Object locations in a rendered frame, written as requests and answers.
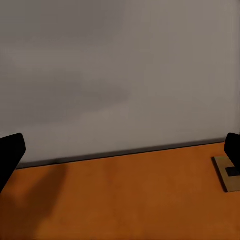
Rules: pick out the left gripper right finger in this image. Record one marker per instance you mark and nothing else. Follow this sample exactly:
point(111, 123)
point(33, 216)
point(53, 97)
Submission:
point(232, 149)

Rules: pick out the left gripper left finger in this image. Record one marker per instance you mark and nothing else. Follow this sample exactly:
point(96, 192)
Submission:
point(12, 149)

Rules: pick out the cabinet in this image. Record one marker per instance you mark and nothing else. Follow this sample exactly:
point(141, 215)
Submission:
point(173, 194)

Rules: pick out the mousetrap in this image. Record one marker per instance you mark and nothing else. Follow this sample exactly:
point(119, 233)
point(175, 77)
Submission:
point(228, 173)

